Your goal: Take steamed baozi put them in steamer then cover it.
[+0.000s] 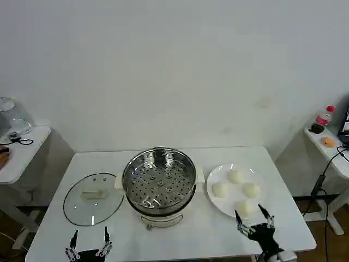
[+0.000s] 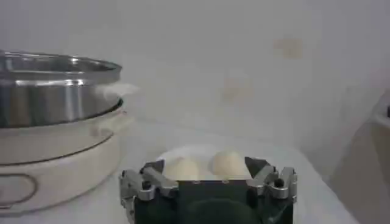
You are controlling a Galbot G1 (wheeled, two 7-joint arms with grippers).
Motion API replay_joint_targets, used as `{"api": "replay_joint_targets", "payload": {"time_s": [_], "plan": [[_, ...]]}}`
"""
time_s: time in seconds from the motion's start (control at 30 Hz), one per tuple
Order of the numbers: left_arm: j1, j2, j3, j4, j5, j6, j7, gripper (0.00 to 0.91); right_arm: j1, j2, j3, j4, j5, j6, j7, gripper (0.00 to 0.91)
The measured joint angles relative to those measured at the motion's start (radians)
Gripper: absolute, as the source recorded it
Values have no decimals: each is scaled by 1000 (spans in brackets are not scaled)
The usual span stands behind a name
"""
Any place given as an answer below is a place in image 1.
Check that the white round plate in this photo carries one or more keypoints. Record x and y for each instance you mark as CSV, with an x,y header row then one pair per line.
x,y
218,204

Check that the small dark object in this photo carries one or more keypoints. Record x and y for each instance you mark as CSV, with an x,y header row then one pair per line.
x,y
317,128

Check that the white steamed bun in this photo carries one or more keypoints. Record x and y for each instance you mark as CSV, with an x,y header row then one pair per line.
x,y
251,189
220,189
235,177
245,208

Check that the white side table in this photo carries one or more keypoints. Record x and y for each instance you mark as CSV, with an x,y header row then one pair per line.
x,y
321,152
32,142

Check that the round glass lid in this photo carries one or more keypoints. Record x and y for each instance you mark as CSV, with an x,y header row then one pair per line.
x,y
81,210

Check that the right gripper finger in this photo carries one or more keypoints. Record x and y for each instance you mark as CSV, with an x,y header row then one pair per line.
x,y
239,222
265,214

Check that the steel steamer pot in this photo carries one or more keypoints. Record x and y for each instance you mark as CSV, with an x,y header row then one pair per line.
x,y
159,188

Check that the clear glass jar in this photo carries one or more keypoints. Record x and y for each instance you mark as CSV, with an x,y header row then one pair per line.
x,y
16,120

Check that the small orange object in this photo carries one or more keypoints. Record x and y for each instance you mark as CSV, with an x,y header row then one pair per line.
x,y
328,142

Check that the red capped plastic bottle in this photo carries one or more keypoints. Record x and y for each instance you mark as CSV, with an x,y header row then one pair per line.
x,y
325,117

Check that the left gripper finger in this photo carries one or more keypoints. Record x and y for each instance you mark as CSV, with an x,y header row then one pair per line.
x,y
73,241
107,237

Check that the black laptop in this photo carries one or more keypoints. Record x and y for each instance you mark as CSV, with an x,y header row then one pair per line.
x,y
345,122

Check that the orange brown item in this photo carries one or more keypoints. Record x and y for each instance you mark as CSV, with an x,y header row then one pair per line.
x,y
4,158

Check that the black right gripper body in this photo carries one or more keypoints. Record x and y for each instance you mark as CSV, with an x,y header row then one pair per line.
x,y
264,237

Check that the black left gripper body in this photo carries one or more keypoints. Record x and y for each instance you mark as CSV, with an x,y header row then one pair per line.
x,y
90,256

